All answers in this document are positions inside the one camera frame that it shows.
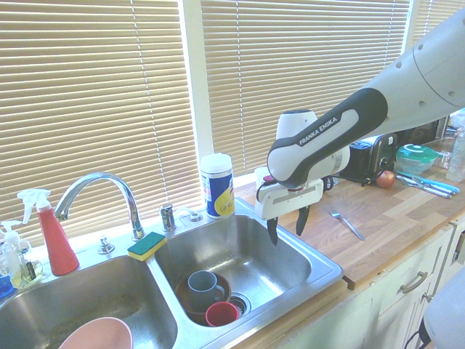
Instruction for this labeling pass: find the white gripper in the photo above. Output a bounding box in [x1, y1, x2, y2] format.
[254, 178, 325, 246]

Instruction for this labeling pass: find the silver metal fork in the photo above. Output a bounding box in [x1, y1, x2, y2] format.
[328, 206, 366, 242]

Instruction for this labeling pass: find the stainless steel double sink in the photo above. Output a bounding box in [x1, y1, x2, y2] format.
[0, 197, 345, 349]

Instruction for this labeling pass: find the sink drain strainer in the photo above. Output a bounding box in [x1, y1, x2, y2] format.
[228, 292, 252, 314]

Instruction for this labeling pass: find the white sink sprayer head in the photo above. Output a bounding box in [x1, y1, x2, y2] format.
[176, 206, 205, 224]

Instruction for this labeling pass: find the chrome sink soap dispenser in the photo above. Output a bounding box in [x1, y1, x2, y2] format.
[160, 203, 178, 233]

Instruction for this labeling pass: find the white wipes canister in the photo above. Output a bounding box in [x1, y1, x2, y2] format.
[200, 153, 237, 220]

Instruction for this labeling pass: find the brown wooden bowl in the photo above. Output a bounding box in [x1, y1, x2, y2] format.
[175, 273, 233, 317]

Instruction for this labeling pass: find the black toaster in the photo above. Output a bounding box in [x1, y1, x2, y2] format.
[339, 132, 399, 188]

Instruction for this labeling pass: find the grey mug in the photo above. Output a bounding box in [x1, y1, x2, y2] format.
[187, 270, 227, 310]

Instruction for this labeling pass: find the red apple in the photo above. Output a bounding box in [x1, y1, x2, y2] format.
[375, 169, 397, 189]

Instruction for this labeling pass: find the red cup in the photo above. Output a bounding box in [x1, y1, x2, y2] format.
[204, 300, 240, 328]

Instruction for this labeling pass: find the green and yellow sponge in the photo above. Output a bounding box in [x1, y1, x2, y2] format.
[126, 232, 168, 262]

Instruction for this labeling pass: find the white kitchen cabinet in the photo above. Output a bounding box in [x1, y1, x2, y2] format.
[279, 217, 465, 349]

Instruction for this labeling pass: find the green lidded salad bowl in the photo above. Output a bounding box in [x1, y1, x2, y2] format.
[395, 143, 440, 175]

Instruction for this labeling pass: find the beige window blind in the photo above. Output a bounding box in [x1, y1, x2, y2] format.
[199, 0, 412, 183]
[413, 0, 465, 41]
[0, 0, 194, 239]

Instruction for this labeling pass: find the clear plastic water bottle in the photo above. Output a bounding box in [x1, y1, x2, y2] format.
[445, 129, 465, 183]

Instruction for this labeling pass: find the chrome gooseneck faucet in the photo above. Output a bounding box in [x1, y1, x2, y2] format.
[54, 172, 147, 242]

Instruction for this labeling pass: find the pink bowl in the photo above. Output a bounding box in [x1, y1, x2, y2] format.
[57, 316, 134, 349]

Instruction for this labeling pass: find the red spray bottle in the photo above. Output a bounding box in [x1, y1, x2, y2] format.
[16, 188, 81, 277]

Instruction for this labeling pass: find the yellow liquid soap bottle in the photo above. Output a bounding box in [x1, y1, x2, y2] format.
[10, 249, 45, 290]

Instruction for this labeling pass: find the clear pump soap bottle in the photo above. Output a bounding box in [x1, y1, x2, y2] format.
[1, 220, 22, 281]

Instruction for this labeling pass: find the blue dish soap bottle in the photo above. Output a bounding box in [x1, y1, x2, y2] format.
[0, 274, 14, 298]

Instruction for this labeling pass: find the black camera cable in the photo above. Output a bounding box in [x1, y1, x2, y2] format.
[255, 179, 278, 201]

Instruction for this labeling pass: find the brass cabinet pull handle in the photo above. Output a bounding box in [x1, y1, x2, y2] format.
[400, 270, 429, 294]

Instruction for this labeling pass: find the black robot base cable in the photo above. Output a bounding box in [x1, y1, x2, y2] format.
[402, 321, 430, 349]

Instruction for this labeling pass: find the chrome faucet handle knob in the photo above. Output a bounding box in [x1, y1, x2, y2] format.
[97, 235, 116, 255]

